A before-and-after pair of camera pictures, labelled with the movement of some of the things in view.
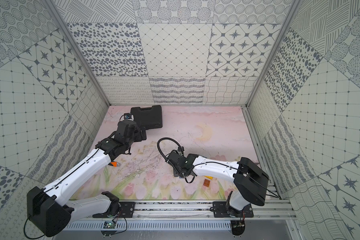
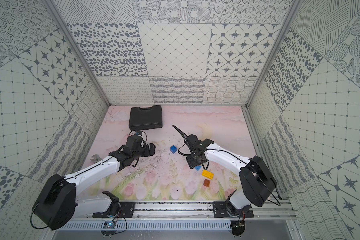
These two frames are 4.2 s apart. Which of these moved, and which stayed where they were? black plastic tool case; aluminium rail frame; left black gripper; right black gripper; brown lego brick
Moved: right black gripper; left black gripper
Stayed: brown lego brick; black plastic tool case; aluminium rail frame
